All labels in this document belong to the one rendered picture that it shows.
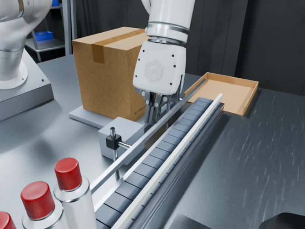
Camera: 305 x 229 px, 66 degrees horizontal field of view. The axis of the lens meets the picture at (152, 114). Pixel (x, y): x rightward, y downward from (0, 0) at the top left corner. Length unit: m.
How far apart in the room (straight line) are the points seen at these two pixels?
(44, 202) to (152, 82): 0.29
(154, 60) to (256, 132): 0.55
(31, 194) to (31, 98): 0.81
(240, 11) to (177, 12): 2.23
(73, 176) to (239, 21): 2.49
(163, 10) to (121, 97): 0.41
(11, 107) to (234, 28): 2.23
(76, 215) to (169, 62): 0.31
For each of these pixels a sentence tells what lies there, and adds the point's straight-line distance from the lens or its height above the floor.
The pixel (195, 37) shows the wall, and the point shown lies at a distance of 3.11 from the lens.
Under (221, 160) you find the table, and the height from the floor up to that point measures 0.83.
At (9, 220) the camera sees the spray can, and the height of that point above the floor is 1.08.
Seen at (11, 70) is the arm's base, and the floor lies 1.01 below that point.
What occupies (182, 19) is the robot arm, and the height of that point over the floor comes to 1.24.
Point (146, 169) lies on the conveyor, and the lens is 0.63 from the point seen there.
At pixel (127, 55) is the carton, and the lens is 0.75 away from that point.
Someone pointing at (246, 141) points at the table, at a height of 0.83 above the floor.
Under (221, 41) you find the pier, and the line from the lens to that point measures 2.79.
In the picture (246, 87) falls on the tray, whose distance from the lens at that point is 1.27.
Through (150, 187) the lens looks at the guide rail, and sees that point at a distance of 0.54.
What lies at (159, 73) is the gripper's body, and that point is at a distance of 0.48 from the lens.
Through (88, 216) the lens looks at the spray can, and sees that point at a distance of 0.41.
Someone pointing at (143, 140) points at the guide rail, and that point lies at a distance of 0.59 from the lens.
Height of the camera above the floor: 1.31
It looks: 30 degrees down
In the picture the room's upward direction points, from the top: straight up
